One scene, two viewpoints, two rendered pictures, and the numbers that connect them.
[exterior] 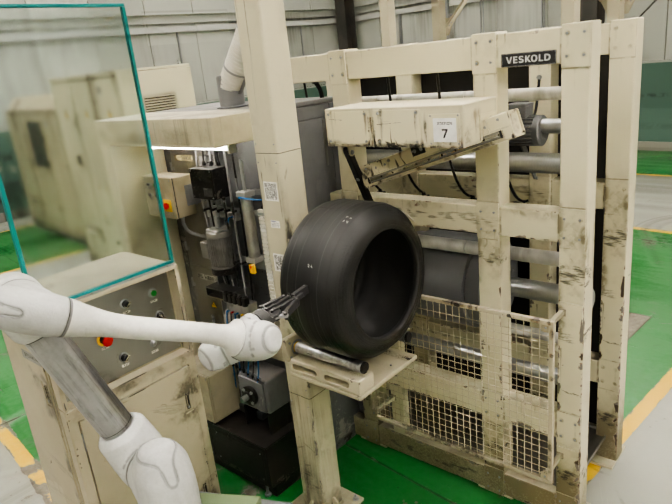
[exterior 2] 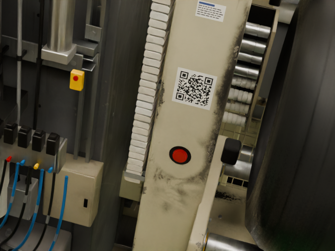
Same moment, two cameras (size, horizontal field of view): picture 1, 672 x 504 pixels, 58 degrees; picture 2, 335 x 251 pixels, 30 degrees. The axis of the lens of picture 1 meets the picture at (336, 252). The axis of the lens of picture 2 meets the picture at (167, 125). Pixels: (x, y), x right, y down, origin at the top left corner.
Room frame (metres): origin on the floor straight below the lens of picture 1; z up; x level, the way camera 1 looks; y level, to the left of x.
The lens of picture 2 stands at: (1.46, 0.85, 1.81)
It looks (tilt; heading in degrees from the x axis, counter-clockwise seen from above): 34 degrees down; 324
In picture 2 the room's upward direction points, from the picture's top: 11 degrees clockwise
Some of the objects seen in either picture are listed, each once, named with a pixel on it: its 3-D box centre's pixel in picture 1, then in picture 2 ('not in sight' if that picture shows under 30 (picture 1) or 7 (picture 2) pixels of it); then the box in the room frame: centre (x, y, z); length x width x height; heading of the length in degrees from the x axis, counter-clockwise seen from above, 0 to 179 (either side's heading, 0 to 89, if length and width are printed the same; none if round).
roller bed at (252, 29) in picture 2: not in sight; (227, 62); (2.59, -0.12, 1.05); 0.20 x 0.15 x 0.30; 48
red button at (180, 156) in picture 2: not in sight; (180, 154); (2.27, 0.22, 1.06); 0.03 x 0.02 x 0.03; 48
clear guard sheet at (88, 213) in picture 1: (79, 154); not in sight; (2.07, 0.83, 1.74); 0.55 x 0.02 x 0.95; 138
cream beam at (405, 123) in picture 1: (407, 123); not in sight; (2.29, -0.32, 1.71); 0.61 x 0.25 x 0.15; 48
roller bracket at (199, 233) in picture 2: (318, 332); (208, 198); (2.28, 0.11, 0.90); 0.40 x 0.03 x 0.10; 138
